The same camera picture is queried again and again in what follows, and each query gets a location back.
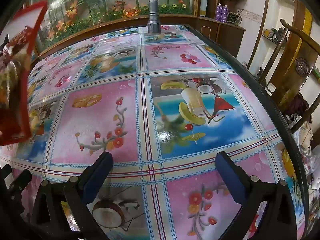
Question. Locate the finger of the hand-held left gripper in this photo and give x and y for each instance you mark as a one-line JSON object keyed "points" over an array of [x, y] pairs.
{"points": [[17, 187]]}

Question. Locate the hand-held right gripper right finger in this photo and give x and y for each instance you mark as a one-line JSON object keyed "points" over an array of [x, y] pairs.
{"points": [[228, 177]]}

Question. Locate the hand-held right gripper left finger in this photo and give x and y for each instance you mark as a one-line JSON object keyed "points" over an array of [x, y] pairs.
{"points": [[98, 177]]}

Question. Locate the red brown snack packet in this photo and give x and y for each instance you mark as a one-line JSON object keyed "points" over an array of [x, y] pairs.
{"points": [[11, 75]]}

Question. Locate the red snack tray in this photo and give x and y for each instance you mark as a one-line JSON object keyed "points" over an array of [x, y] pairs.
{"points": [[37, 30]]}

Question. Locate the fruit print tablecloth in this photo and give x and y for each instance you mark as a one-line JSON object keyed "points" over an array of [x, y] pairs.
{"points": [[100, 120]]}

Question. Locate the pile of clothes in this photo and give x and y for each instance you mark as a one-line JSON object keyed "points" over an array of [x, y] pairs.
{"points": [[303, 135]]}

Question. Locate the wooden chair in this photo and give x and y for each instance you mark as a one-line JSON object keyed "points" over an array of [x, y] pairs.
{"points": [[297, 62]]}

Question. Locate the wooden cabinet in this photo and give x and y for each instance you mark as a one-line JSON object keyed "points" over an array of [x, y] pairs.
{"points": [[225, 40]]}

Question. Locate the purple spray can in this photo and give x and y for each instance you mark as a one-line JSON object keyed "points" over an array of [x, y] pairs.
{"points": [[219, 12], [224, 13]]}

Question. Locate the grey metal flashlight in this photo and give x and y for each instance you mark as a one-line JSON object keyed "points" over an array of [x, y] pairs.
{"points": [[153, 12]]}

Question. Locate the glass tank with artificial flowers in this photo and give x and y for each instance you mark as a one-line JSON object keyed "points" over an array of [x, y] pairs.
{"points": [[100, 0]]}

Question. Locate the wall shelf rack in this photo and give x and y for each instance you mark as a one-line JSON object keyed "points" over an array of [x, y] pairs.
{"points": [[275, 35]]}

